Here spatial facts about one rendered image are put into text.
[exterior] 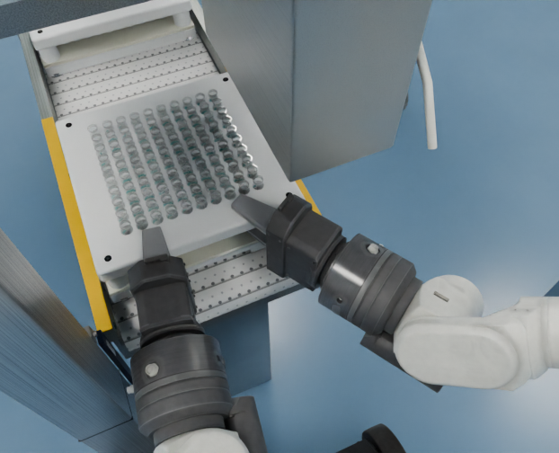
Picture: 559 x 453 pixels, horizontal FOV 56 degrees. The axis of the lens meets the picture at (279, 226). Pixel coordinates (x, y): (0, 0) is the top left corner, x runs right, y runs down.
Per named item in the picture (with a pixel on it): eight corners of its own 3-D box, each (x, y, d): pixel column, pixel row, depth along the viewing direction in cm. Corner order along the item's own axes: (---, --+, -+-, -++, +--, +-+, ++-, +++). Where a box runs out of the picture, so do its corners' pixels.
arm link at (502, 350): (386, 325, 51) (542, 331, 44) (412, 285, 58) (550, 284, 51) (398, 385, 52) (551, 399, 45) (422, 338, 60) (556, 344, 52)
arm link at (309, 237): (254, 233, 53) (359, 296, 49) (306, 169, 57) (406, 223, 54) (258, 287, 64) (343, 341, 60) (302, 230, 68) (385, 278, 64)
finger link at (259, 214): (244, 192, 62) (288, 218, 60) (227, 211, 60) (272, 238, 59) (244, 184, 60) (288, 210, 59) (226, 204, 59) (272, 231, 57)
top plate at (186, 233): (58, 131, 70) (53, 119, 68) (233, 80, 75) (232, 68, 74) (102, 284, 58) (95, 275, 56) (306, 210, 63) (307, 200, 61)
